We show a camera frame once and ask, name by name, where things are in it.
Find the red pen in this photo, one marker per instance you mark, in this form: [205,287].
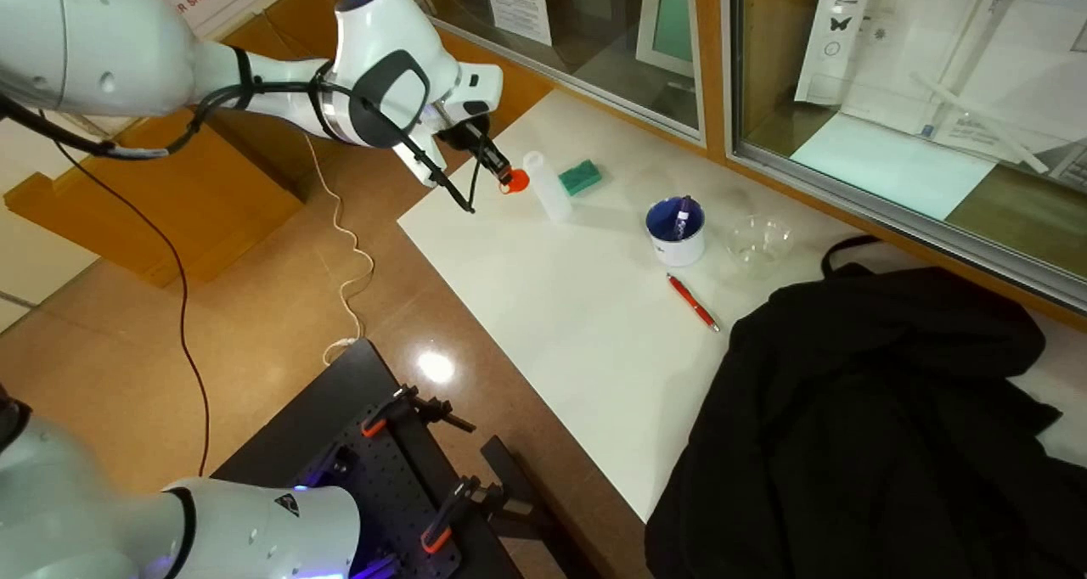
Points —
[692,302]

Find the black and orange clamp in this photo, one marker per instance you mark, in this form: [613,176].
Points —
[399,405]
[454,511]

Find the red lid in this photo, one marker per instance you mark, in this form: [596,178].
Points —
[517,181]

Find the white poster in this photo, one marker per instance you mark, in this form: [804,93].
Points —
[960,53]

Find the white paper notice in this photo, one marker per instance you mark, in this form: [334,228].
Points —
[518,2]

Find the black jacket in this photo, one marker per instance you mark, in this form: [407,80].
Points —
[866,426]

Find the translucent squeeze bottle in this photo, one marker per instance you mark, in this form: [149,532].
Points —
[548,188]

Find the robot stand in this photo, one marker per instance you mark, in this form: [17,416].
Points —
[340,418]

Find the pen with purple print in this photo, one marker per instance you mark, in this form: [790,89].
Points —
[682,216]

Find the window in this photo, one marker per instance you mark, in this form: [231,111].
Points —
[917,95]
[594,36]

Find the clear plastic bowl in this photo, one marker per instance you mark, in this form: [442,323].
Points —
[758,241]

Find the wooden step block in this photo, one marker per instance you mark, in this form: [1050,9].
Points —
[170,205]

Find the blue and white mug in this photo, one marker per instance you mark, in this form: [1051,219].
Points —
[678,244]

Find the green sponge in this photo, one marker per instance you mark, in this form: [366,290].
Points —
[580,177]

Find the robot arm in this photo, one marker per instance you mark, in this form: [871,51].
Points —
[110,53]

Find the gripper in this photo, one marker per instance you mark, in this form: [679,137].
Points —
[463,133]

